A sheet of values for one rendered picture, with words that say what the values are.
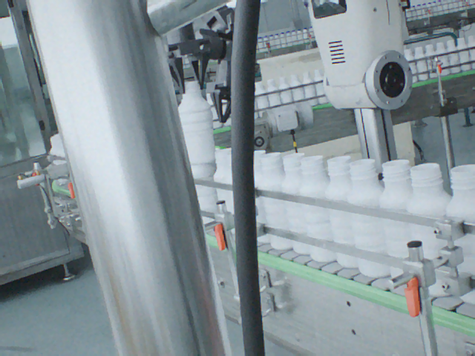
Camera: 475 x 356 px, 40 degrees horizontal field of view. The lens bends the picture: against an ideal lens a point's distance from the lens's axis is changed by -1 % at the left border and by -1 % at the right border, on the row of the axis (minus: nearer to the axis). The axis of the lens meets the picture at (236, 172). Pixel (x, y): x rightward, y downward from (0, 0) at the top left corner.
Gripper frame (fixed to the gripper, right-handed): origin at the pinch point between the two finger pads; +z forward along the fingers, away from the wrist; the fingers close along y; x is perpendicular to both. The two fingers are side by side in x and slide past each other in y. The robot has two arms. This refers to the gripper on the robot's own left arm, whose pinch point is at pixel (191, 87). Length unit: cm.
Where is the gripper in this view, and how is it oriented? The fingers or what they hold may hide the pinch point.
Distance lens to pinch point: 132.3
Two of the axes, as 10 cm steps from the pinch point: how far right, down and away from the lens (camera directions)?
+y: 8.4, -2.6, 4.7
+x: -5.0, -0.7, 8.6
